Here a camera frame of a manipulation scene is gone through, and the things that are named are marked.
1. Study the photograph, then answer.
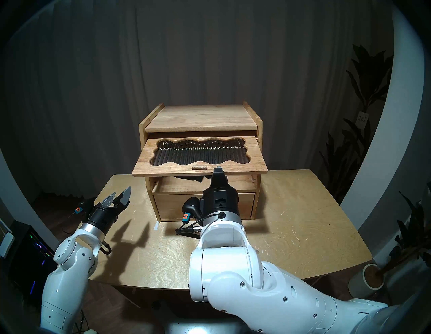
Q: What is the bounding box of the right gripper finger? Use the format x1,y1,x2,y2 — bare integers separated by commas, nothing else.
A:
211,167,230,188

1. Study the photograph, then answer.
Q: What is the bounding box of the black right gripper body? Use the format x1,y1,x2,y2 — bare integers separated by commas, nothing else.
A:
200,187,240,219

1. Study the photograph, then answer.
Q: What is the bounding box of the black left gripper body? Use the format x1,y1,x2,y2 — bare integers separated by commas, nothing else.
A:
88,203,119,231

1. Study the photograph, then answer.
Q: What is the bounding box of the black shirt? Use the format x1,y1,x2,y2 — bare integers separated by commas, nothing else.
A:
173,174,211,184

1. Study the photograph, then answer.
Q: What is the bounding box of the wooden door with wavy window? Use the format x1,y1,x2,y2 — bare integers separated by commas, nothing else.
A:
132,136,268,177

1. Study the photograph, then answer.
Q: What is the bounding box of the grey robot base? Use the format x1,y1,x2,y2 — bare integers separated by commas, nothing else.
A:
165,320,236,334

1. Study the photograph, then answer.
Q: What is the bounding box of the wooden cabinet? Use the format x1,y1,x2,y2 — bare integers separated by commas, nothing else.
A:
139,102,264,222

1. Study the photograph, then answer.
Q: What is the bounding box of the black computer tower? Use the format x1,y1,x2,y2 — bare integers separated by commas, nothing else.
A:
7,221,56,303

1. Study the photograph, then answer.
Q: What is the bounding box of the grey pleated curtain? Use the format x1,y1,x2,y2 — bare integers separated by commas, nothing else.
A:
0,0,394,202

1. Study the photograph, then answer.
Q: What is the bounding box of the white round plant pot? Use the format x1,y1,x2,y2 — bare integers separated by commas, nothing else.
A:
348,263,384,301

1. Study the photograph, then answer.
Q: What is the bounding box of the tall dark leafy plant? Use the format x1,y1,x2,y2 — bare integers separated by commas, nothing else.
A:
320,44,394,202

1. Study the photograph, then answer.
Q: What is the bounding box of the small dark potted plant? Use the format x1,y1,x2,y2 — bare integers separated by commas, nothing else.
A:
384,183,431,270

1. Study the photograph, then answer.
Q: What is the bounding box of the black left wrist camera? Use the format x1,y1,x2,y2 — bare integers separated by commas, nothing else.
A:
74,199,95,220

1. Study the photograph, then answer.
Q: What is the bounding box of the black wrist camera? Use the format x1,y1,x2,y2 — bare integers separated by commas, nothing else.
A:
182,197,203,224
74,199,95,220

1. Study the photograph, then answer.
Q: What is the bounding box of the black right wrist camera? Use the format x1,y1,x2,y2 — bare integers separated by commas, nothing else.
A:
182,197,203,224

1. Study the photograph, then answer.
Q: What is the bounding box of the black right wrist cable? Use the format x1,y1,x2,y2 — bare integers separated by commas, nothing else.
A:
175,211,226,237

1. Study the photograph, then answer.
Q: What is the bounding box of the white wall device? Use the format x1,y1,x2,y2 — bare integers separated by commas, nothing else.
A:
0,232,14,258

